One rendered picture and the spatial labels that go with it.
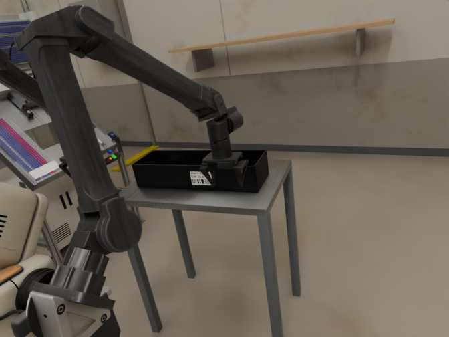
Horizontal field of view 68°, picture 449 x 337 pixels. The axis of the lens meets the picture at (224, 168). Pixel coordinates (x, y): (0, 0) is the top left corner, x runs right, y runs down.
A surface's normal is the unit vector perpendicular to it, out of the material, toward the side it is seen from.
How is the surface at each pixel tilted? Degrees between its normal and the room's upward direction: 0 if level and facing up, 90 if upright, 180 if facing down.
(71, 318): 90
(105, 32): 76
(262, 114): 90
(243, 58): 90
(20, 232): 90
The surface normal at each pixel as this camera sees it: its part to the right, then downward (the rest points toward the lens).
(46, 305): -0.38, 0.28
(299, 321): -0.14, -0.91
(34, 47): -0.57, 0.28
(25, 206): 0.92, 0.02
